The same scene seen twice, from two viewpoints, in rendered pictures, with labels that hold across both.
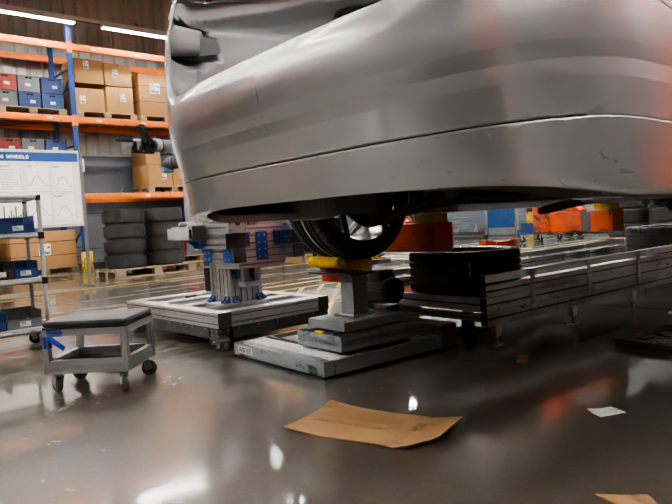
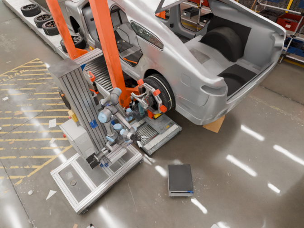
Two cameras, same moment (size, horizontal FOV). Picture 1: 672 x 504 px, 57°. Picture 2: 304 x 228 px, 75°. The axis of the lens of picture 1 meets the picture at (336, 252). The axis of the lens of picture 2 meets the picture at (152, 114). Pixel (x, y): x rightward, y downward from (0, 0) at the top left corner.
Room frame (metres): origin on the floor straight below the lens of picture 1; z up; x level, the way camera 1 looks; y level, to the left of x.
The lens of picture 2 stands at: (3.29, 2.40, 3.17)
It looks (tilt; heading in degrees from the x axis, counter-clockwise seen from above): 49 degrees down; 272
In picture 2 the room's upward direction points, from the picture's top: 5 degrees counter-clockwise
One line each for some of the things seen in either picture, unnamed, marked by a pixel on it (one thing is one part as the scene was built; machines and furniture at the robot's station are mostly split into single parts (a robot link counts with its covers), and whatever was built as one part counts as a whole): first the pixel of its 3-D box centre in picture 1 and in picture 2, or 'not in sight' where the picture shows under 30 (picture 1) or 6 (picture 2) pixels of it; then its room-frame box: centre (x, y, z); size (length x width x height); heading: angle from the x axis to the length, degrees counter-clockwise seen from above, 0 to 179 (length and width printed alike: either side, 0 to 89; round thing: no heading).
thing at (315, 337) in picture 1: (356, 332); (159, 121); (3.24, -0.08, 0.13); 0.50 x 0.36 x 0.10; 128
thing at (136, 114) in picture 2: (380, 299); (143, 111); (3.54, -0.24, 0.26); 0.42 x 0.18 x 0.35; 38
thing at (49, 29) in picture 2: not in sight; (54, 27); (6.35, -4.06, 0.39); 0.66 x 0.66 x 0.24
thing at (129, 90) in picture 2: (408, 221); (136, 88); (3.62, -0.43, 0.69); 0.52 x 0.17 x 0.35; 38
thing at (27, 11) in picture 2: not in sight; (30, 9); (7.70, -5.73, 0.39); 0.66 x 0.66 x 0.24
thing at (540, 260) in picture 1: (501, 269); (95, 83); (4.63, -1.23, 0.28); 2.47 x 0.09 x 0.22; 128
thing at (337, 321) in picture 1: (354, 296); (158, 114); (3.24, -0.08, 0.32); 0.40 x 0.30 x 0.28; 128
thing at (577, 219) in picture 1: (585, 209); (87, 50); (4.82, -1.94, 0.69); 0.52 x 0.17 x 0.35; 38
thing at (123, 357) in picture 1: (101, 349); (180, 181); (2.99, 1.17, 0.17); 0.43 x 0.36 x 0.34; 86
